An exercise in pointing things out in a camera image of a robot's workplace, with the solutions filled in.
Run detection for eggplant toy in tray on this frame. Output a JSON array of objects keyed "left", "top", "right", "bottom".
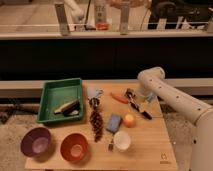
[{"left": 54, "top": 100, "right": 80, "bottom": 116}]

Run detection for white plastic cup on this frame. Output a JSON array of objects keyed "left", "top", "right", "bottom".
[{"left": 113, "top": 131, "right": 131, "bottom": 151}]

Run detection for translucent yellowish gripper fingers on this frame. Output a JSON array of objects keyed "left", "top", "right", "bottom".
[{"left": 139, "top": 99, "right": 150, "bottom": 112}]

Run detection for orange carrot toy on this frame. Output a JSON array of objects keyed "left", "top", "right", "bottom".
[{"left": 110, "top": 93, "right": 128, "bottom": 104}]

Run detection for orange ball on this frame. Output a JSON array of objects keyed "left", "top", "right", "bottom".
[{"left": 123, "top": 114, "right": 136, "bottom": 128}]

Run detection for brown pine cone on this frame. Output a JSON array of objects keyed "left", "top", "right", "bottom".
[{"left": 89, "top": 110, "right": 103, "bottom": 142}]

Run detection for blue cloth piece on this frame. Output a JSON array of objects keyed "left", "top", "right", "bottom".
[{"left": 146, "top": 93, "right": 157, "bottom": 103}]

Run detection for black handled brush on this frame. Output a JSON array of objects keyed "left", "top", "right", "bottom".
[{"left": 125, "top": 88, "right": 152, "bottom": 120}]

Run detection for orange bowl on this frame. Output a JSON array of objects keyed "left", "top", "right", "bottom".
[{"left": 60, "top": 133, "right": 88, "bottom": 163}]

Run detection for blue sponge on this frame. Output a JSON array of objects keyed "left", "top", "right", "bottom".
[{"left": 106, "top": 114, "right": 122, "bottom": 133}]

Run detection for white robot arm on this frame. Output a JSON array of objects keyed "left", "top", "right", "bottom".
[{"left": 137, "top": 67, "right": 213, "bottom": 171}]

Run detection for green plastic tray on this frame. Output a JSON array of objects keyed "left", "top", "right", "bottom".
[{"left": 37, "top": 78, "right": 84, "bottom": 124}]

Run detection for small metal clip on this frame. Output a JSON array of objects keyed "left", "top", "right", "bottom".
[{"left": 108, "top": 138, "right": 114, "bottom": 151}]

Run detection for purple bowl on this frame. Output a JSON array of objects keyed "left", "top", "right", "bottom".
[{"left": 20, "top": 127, "right": 51, "bottom": 157}]

